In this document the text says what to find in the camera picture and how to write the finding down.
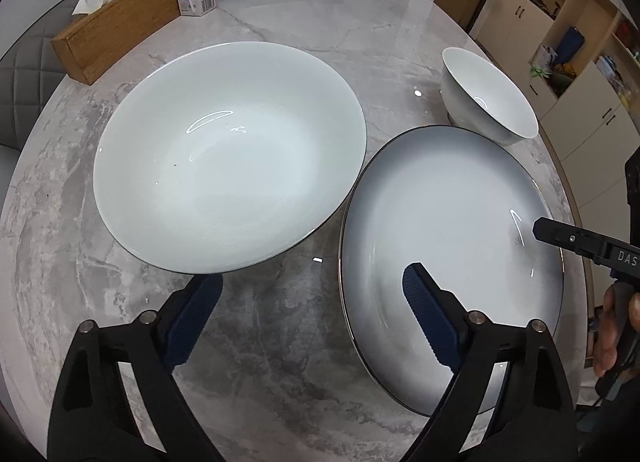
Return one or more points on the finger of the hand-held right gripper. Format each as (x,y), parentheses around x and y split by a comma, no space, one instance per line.
(575,239)

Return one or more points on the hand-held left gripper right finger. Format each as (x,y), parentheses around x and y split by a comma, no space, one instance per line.
(425,307)

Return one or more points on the blue bag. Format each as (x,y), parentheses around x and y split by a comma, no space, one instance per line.
(570,47)

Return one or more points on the small white bowl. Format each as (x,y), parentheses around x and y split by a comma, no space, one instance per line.
(480,82)

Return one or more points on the beige storage cabinet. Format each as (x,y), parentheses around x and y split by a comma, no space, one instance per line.
(595,107)

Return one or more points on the grey gradient plate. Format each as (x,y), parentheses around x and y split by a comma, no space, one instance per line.
(440,212)

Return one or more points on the grey quilted chair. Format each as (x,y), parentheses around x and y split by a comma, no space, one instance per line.
(35,72)

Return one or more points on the person's right hand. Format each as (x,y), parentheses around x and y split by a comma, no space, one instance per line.
(606,337)

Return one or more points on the dark olive bag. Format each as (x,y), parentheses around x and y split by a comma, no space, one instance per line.
(562,84)

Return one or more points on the wooden tissue box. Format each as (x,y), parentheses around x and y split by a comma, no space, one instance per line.
(115,27)

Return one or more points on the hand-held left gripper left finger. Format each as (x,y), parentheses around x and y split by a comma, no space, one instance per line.
(192,314)

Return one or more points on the large white bowl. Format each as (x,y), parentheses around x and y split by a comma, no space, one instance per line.
(225,157)

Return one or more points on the white bag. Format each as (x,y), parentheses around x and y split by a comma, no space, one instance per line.
(544,57)

